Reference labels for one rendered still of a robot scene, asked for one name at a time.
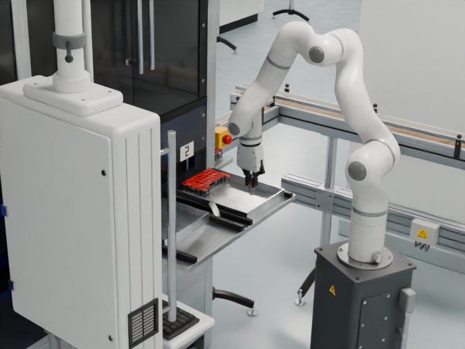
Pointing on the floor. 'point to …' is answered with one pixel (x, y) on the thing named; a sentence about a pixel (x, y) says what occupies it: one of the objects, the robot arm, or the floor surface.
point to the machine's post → (203, 160)
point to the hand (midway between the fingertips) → (251, 180)
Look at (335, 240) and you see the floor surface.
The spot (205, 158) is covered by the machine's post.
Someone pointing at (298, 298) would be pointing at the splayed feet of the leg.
